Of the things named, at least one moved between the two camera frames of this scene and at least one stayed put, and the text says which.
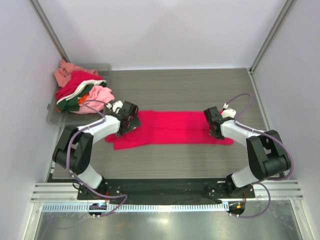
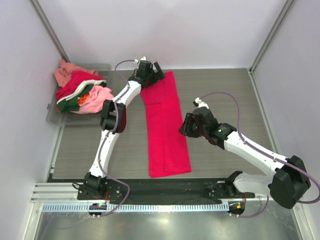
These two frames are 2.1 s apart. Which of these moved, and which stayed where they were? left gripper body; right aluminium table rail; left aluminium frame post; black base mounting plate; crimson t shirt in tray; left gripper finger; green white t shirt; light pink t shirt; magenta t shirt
Moved: magenta t shirt; left gripper body; left gripper finger
Stayed: light pink t shirt; crimson t shirt in tray; right aluminium table rail; left aluminium frame post; green white t shirt; black base mounting plate
